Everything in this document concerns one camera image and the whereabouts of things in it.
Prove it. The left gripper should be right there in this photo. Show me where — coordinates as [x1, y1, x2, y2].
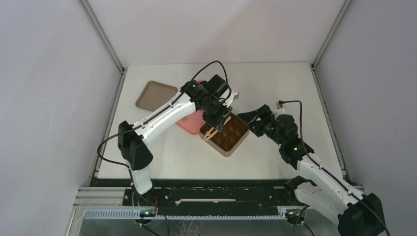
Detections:
[201, 98, 233, 132]

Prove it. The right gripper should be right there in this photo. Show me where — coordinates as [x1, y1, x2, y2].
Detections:
[237, 104, 284, 147]

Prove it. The gold chocolate box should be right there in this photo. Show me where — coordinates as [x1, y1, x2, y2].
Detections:
[199, 113, 250, 157]

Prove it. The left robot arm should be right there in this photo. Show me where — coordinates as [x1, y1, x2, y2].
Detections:
[118, 75, 239, 205]

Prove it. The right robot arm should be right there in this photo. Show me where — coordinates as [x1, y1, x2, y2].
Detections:
[237, 105, 390, 236]

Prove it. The pink plastic tray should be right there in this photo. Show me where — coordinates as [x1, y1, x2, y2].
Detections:
[176, 80, 209, 136]

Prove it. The brown box lid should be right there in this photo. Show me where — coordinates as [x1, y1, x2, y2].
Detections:
[135, 81, 178, 112]

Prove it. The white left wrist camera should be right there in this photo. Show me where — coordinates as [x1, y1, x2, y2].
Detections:
[219, 90, 239, 107]

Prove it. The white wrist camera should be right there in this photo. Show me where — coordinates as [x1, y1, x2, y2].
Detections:
[272, 101, 287, 118]
[219, 90, 239, 107]

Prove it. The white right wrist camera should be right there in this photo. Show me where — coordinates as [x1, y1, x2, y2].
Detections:
[272, 101, 287, 118]

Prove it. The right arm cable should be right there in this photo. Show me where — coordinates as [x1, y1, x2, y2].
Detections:
[278, 100, 391, 236]

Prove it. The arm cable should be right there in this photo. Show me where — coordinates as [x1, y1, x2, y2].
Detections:
[278, 100, 391, 236]
[97, 60, 229, 170]

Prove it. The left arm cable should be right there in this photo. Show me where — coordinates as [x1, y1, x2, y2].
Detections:
[97, 60, 229, 170]

